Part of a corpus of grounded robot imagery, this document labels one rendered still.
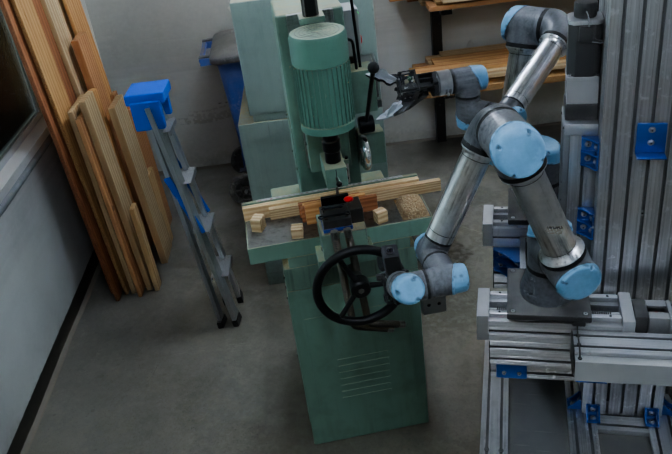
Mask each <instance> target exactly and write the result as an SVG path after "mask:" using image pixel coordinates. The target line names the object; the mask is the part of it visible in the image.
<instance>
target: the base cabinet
mask: <svg viewBox="0 0 672 454"><path fill-rule="evenodd" d="M286 291H287V288H286ZM383 294H385V293H384V288H383V286H382V287H375V288H371V291H370V293H369V295H368V296H366V297H367V301H368V305H369V309H370V314H372V313H375V312H377V311H378V310H380V309H382V308H383V307H384V306H385V305H387V303H385V302H384V296H383ZM322 297H323V299H324V301H325V303H326V305H327V306H328V307H329V308H330V309H331V310H333V311H334V312H336V313H338V314H340V313H341V311H342V310H343V308H344V307H345V301H344V296H343V292H342V287H341V282H340V283H334V284H329V285H323V286H322ZM287 299H288V303H289V308H290V314H291V319H292V325H293V330H294V336H295V342H296V347H297V350H296V353H297V357H298V358H299V364H300V369H301V375H302V380H303V386H304V392H305V397H306V403H307V408H308V414H309V419H310V422H311V427H312V433H313V438H314V444H315V445H316V444H321V443H326V442H331V441H336V440H341V439H346V438H351V437H356V436H361V435H366V434H371V433H376V432H381V431H386V430H391V429H396V428H401V427H406V426H411V425H416V424H421V423H426V422H429V418H428V404H427V389H426V375H425V361H424V346H423V332H422V318H421V303H420V301H419V302H418V303H416V304H413V305H404V304H400V305H398V306H397V307H396V308H395V309H394V310H393V311H392V312H391V313H390V314H389V315H387V316H386V317H384V318H383V319H381V320H395V321H396V320H398V321H399V320H400V321H402V320H403V321H405V322H406V327H405V328H395V330H394V332H393V333H392V332H379V331H378V332H376V331H375V332H374V331H364V330H363V331H362V330H360V331H359V330H355V329H353V328H352V327H351V326H347V325H342V324H338V323H336V322H333V321H331V320H330V319H328V318H327V317H325V316H324V315H323V314H322V313H321V312H320V311H319V309H318V308H317V306H316V304H315V302H314V299H313V293H312V288H307V289H301V290H296V291H291V292H288V291H287Z"/></svg>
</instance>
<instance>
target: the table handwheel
mask: <svg viewBox="0 0 672 454"><path fill-rule="evenodd" d="M360 254H369V255H375V256H380V257H382V255H381V247H378V246H374V245H356V246H351V247H348V248H345V249H342V250H340V251H338V252H336V253H335V254H333V255H332V256H330V257H329V258H328V259H327V260H326V261H325V262H324V263H323V264H322V265H321V266H320V268H319V269H318V271H317V273H316V275H315V277H314V281H313V286H312V293H313V299H314V302H315V304H316V306H317V308H318V309H319V311H320V312H321V313H322V314H323V315H324V316H325V317H327V318H328V319H330V320H331V321H333V322H336V323H338V324H342V325H347V326H362V325H367V324H371V323H374V322H377V321H379V320H381V319H383V318H384V317H386V316H387V315H389V314H390V313H391V312H392V311H393V310H394V309H395V308H396V307H397V306H398V305H396V304H394V303H389V304H387V305H385V306H384V307H383V308H382V309H380V310H378V311H377V312H375V313H372V314H369V315H366V316H361V317H349V316H345V315H346V313H347V312H348V310H349V308H350V307H351V305H352V304H353V302H354V301H355V299H356V298H364V297H366V296H368V295H369V293H370V291H371V288H375V287H382V286H383V282H381V281H379V282H369V281H368V278H367V277H366V276H364V275H362V272H361V271H353V270H352V265H351V264H349V265H346V263H345V262H344V261H343V259H345V258H348V257H351V256H354V255H360ZM337 263H338V264H339V265H340V266H341V267H342V268H343V270H344V271H345V272H346V273H347V275H348V276H349V278H350V279H351V280H350V282H349V286H350V289H351V293H352V295H351V296H350V298H349V300H348V302H347V303H346V305H345V307H344V308H343V310H342V311H341V313H340V314H338V313H336V312H334V311H333V310H331V309H330V308H329V307H328V306H327V305H326V303H325V301H324V299H323V297H322V283H323V280H324V278H325V276H326V274H327V273H328V271H329V270H330V269H331V268H332V267H333V266H334V265H335V264H337Z"/></svg>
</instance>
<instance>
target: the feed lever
mask: <svg viewBox="0 0 672 454"><path fill-rule="evenodd" d="M367 69H368V71H369V72H370V80H369V88H368V96H367V105H366V113H365V116H359V117H358V118H357V122H358V129H359V132H360V133H361V134H366V133H371V132H374V131H375V123H374V118H373V116H372V115H370V108H371V100H372V93H373V85H374V78H375V73H377V72H378V71H379V64H378V63H377V62H370V63H369V64H368V67H367Z"/></svg>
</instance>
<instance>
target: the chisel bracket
mask: <svg viewBox="0 0 672 454"><path fill-rule="evenodd" d="M340 155H341V161H340V162H339V163H336V164H327V163H326V161H325V154H324V152H322V153H320V161H321V168H322V173H323V176H324V179H325V182H326V185H327V188H328V189H331V188H337V185H336V182H337V181H336V177H338V178H339V180H340V181H341V182H342V186H341V187H343V186H348V179H349V177H348V176H347V171H348V169H347V167H346V165H345V162H344V159H343V157H342V154H341V152H340Z"/></svg>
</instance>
